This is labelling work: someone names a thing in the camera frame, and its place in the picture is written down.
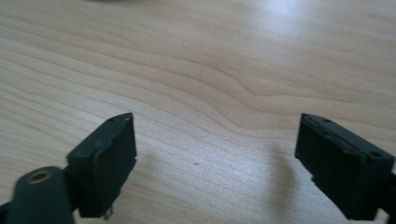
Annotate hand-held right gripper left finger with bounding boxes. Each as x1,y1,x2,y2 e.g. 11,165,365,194
66,112,138,221

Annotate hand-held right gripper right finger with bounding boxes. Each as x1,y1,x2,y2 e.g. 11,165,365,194
294,112,396,221

